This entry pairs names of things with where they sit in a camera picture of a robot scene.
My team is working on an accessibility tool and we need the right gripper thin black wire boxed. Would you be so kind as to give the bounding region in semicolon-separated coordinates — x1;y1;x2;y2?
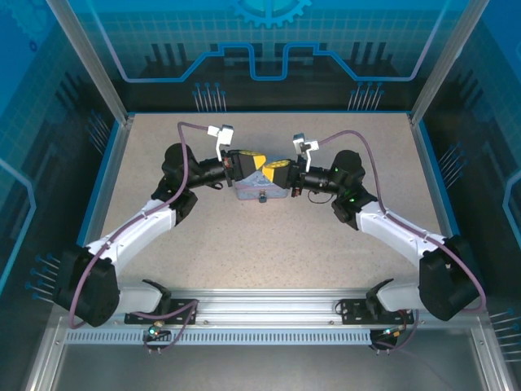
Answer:
306;190;335;205

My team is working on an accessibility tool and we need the aluminium side rail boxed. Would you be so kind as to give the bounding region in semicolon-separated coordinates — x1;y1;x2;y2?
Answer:
75;115;136;297
408;113;480;297

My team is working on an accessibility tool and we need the aluminium mounting rail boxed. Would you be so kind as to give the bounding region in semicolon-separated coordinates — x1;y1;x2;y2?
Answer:
52;287;486;327

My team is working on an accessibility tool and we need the aluminium frame post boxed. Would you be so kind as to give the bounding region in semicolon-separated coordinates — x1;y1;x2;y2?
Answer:
408;0;492;124
43;0;136;124

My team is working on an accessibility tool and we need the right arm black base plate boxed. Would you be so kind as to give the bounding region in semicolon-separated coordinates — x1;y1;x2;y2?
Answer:
339;298;420;327

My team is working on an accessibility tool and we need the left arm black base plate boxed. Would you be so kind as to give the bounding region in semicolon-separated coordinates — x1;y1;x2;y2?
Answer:
124;298;199;327

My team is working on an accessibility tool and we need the slotted grey cable duct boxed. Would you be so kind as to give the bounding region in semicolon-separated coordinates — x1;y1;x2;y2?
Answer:
63;329;386;347

